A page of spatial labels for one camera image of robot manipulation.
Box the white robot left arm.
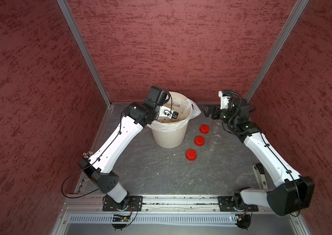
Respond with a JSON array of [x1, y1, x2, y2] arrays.
[[79, 86, 178, 205]]

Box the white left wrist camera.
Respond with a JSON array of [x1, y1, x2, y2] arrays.
[[158, 106, 179, 119]]

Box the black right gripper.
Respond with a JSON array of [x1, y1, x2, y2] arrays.
[[201, 104, 238, 125]]

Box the cream plastic trash bin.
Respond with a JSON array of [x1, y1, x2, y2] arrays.
[[151, 92, 188, 149]]

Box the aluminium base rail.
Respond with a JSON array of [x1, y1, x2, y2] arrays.
[[61, 194, 275, 214]]

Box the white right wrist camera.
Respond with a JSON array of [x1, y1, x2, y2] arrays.
[[218, 90, 235, 110]]

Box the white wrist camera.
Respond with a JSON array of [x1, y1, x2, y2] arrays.
[[158, 106, 179, 119], [218, 90, 235, 110]]

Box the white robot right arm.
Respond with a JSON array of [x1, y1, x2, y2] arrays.
[[202, 97, 315, 216]]

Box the white printed bin liner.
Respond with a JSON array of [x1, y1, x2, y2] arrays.
[[147, 98, 201, 132]]

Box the black corrugated cable conduit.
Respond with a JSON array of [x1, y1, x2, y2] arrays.
[[221, 89, 244, 134]]

